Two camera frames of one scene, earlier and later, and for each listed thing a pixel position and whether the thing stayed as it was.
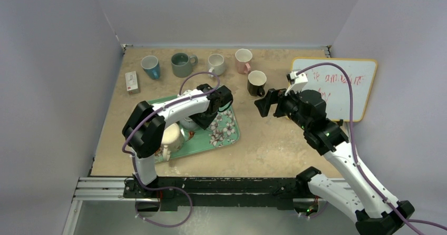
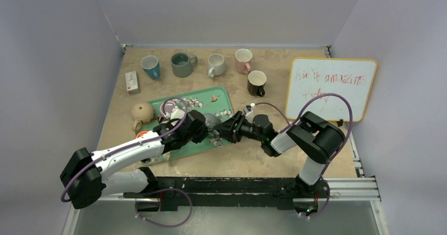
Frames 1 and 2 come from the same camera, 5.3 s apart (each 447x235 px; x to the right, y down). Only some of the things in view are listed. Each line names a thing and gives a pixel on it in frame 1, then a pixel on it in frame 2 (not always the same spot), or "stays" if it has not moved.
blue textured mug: (151, 65) stays
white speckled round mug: (216, 63) stays
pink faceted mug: (243, 57) stays
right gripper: (277, 102) -> (236, 128)
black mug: (256, 82) stays
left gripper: (203, 123) -> (203, 132)
